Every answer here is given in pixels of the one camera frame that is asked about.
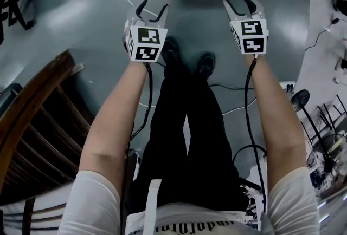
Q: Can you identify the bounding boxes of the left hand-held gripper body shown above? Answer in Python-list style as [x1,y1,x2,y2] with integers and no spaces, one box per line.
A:
[124,14,169,63]

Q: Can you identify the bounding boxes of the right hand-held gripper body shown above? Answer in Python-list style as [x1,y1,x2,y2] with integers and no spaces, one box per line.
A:
[229,11,269,55]

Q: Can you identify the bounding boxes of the person's left forearm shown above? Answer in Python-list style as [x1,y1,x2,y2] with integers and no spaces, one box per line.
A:
[78,60,149,191]

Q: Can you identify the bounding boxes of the person's right forearm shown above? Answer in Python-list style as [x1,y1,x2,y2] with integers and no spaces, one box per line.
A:
[245,54,310,194]

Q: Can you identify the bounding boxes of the person's left black shoe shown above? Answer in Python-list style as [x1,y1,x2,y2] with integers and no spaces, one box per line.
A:
[162,36,182,67]

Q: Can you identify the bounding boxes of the person's black shoe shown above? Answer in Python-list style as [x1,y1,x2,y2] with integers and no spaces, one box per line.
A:
[162,36,182,67]
[194,52,217,78]

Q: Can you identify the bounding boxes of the person's right black shoe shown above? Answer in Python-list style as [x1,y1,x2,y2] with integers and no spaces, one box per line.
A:
[194,52,217,78]

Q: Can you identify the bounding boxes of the white power strip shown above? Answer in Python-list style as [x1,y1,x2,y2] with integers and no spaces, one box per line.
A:
[279,81,296,94]

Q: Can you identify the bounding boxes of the person's black trousers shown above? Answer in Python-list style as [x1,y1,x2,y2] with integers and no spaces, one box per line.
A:
[127,38,250,213]

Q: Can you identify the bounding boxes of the black office chair base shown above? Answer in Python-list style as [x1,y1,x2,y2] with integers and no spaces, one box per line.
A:
[0,0,46,45]

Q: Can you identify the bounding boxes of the brown wooden chair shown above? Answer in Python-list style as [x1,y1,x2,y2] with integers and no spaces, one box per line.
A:
[0,48,95,206]

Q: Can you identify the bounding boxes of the person's white shirt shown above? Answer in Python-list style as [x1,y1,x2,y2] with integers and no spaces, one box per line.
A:
[56,170,322,235]

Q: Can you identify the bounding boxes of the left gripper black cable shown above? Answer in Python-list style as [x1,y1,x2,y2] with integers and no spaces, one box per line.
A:
[123,61,154,219]

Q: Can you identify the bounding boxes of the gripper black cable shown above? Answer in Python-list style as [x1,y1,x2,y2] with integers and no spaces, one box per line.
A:
[123,61,154,219]
[231,53,269,214]

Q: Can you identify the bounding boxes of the black floor cable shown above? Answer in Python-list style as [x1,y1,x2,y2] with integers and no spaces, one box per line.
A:
[208,82,286,92]

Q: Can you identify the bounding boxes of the black cable with plug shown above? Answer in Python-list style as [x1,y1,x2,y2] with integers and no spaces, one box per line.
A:
[304,17,343,52]

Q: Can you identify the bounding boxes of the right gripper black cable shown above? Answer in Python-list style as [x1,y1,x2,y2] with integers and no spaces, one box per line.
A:
[231,53,269,214]

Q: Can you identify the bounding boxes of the white fabric strap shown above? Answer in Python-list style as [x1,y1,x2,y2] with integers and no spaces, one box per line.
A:
[146,179,163,230]

